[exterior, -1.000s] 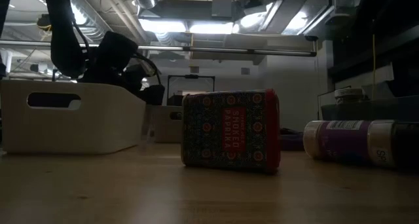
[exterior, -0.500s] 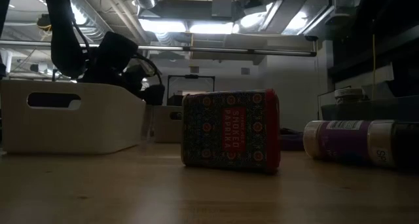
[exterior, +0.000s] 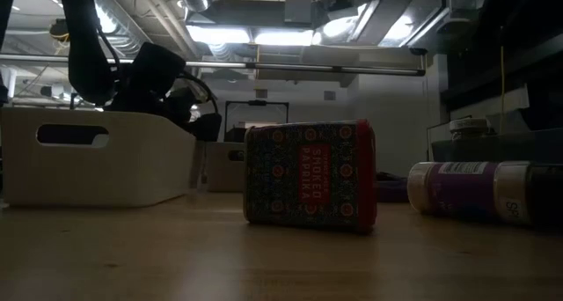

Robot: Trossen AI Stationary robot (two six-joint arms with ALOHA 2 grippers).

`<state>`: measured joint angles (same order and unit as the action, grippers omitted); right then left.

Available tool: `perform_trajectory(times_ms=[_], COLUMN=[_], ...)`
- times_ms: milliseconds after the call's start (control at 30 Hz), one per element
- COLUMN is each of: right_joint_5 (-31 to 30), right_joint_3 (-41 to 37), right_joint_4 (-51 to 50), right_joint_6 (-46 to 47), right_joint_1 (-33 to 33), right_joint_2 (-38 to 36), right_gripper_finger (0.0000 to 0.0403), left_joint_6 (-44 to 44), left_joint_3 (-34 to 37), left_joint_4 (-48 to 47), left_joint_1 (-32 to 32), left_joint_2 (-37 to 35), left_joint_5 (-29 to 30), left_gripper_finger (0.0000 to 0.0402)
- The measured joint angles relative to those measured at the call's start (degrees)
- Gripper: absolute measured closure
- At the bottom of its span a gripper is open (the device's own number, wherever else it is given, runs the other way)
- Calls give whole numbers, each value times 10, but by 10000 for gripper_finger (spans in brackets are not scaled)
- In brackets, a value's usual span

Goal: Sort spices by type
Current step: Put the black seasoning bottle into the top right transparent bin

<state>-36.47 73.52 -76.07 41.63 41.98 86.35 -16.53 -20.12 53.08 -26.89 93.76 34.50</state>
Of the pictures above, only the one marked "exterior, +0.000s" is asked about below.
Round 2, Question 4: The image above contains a long metal bar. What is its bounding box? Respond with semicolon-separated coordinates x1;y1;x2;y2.
0;54;427;77

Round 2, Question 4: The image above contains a black frame cart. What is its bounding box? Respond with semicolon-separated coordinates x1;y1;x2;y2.
223;99;290;143

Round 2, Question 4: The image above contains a gray plastic bin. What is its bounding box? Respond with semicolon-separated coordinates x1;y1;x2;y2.
204;141;247;194

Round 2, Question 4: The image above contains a purple label spice bottle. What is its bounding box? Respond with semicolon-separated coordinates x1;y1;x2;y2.
406;160;563;227

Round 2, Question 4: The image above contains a dark transparent plastic bin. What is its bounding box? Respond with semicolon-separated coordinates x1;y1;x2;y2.
429;128;563;165

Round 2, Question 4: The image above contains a white plastic bin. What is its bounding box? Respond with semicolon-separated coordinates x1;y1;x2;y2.
0;106;198;208

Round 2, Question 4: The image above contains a purple cloth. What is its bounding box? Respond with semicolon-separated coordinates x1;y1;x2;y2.
376;172;411;204

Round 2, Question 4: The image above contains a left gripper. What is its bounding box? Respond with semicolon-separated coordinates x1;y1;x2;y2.
109;40;223;143

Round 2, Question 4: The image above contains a smoked paprika tin red lid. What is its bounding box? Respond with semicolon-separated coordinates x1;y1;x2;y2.
242;119;378;234

